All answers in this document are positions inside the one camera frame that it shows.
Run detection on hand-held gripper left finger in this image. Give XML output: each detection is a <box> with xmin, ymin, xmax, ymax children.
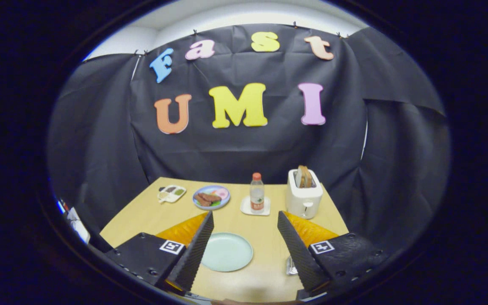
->
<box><xmin>104</xmin><ymin>211</ymin><xmax>215</xmax><ymax>293</ymax></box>

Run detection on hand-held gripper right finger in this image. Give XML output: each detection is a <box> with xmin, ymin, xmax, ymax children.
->
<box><xmin>277</xmin><ymin>211</ymin><xmax>391</xmax><ymax>295</ymax></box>

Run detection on pale green plate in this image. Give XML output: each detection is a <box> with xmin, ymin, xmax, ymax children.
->
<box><xmin>200</xmin><ymin>232</ymin><xmax>254</xmax><ymax>272</ymax></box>

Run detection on blue food plate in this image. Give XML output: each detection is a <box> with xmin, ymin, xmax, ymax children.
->
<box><xmin>192</xmin><ymin>185</ymin><xmax>231</xmax><ymax>211</ymax></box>

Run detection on white toaster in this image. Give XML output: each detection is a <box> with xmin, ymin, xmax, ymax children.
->
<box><xmin>286</xmin><ymin>169</ymin><xmax>324</xmax><ymax>219</ymax></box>

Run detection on brown grilled meat pieces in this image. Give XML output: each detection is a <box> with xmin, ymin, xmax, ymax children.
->
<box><xmin>195</xmin><ymin>193</ymin><xmax>222</xmax><ymax>207</ymax></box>

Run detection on white divided condiment dish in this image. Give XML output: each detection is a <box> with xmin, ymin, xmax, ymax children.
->
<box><xmin>158</xmin><ymin>185</ymin><xmax>187</xmax><ymax>204</ymax></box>

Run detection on white square coaster dish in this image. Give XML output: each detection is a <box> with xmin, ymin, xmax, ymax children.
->
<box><xmin>240</xmin><ymin>196</ymin><xmax>271</xmax><ymax>216</ymax></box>

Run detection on clear water bottle red cap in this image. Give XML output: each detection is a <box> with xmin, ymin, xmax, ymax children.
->
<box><xmin>250</xmin><ymin>172</ymin><xmax>265</xmax><ymax>212</ymax></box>

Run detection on toasted bread slices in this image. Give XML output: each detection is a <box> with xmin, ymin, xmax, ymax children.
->
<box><xmin>297</xmin><ymin>165</ymin><xmax>313</xmax><ymax>188</ymax></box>

